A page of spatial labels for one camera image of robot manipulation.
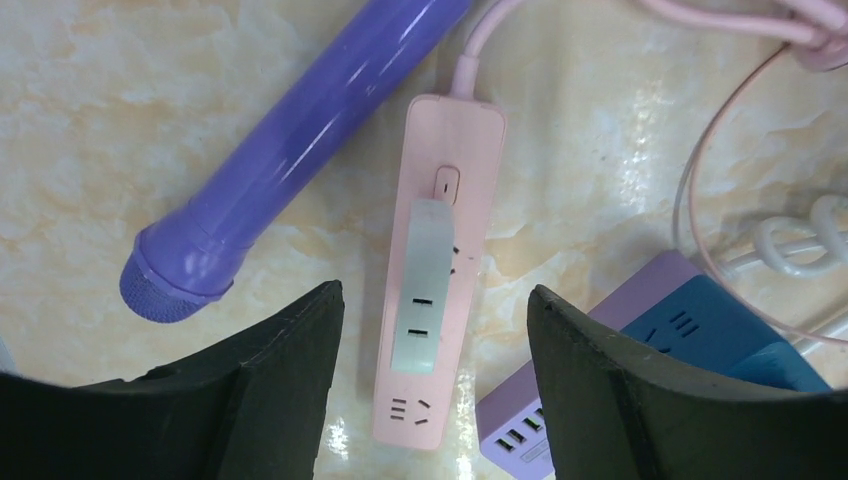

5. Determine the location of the purple microphone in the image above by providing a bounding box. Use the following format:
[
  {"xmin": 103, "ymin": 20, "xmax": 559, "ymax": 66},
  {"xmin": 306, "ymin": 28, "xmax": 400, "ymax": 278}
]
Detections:
[{"xmin": 119, "ymin": 0, "xmax": 471, "ymax": 323}]

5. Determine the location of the blue cube socket adapter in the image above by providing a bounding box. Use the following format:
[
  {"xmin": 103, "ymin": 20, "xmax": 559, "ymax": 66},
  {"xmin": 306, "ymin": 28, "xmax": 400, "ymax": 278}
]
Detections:
[{"xmin": 623, "ymin": 275, "xmax": 831, "ymax": 393}]

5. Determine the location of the white coiled power cable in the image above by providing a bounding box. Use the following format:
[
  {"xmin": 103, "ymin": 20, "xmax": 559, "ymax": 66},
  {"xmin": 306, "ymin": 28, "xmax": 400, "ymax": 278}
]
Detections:
[{"xmin": 722, "ymin": 193, "xmax": 848, "ymax": 280}]

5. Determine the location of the pink power strip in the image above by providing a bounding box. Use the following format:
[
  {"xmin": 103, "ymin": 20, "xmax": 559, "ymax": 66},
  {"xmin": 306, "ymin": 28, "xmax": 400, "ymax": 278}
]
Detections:
[{"xmin": 373, "ymin": 95, "xmax": 506, "ymax": 450}]

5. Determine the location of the purple power strip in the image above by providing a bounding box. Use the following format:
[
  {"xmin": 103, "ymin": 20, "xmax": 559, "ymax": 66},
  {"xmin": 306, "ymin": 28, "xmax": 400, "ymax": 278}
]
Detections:
[{"xmin": 476, "ymin": 250, "xmax": 701, "ymax": 479}]

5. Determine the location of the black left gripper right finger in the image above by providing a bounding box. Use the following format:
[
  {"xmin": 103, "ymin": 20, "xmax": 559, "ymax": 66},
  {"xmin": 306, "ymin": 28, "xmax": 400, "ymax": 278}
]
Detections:
[{"xmin": 527, "ymin": 285, "xmax": 847, "ymax": 479}]

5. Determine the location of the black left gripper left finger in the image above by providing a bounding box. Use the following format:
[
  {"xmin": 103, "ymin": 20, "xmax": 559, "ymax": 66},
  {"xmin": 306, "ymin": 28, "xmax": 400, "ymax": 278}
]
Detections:
[{"xmin": 1, "ymin": 280, "xmax": 345, "ymax": 479}]

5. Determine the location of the pink coiled cable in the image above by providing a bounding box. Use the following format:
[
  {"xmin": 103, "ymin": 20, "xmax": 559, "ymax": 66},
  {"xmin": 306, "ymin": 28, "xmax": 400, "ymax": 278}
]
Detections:
[{"xmin": 453, "ymin": 0, "xmax": 848, "ymax": 101}]

